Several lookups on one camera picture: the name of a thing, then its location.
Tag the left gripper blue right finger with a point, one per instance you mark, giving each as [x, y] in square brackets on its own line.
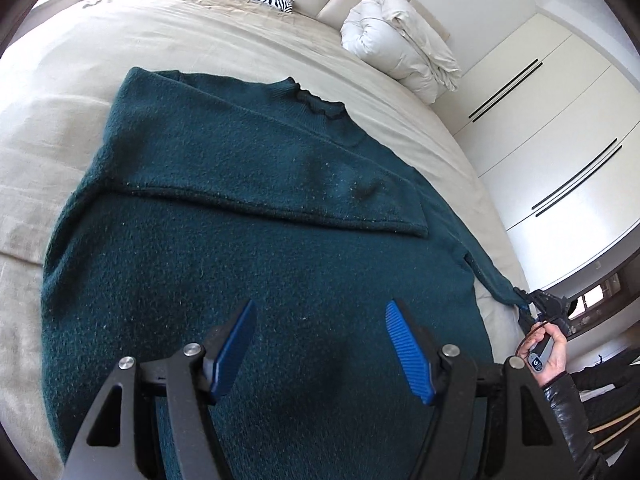
[416, 351]

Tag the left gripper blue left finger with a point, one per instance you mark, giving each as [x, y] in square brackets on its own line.
[225, 349]

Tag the dark teal knit sweater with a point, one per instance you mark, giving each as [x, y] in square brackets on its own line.
[208, 191]

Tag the person's right hand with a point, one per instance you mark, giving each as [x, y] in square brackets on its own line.
[553, 357]

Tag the dark wooden shelf niche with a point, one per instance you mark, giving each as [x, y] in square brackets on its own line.
[605, 299]

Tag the black leather jacket sleeve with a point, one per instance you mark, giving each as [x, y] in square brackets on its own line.
[563, 398]

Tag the folded white duvet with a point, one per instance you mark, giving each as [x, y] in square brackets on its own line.
[393, 37]

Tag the beige bed sheet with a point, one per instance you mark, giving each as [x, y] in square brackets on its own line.
[58, 83]

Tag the white wardrobe with black handles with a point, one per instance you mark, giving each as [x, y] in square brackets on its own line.
[551, 127]

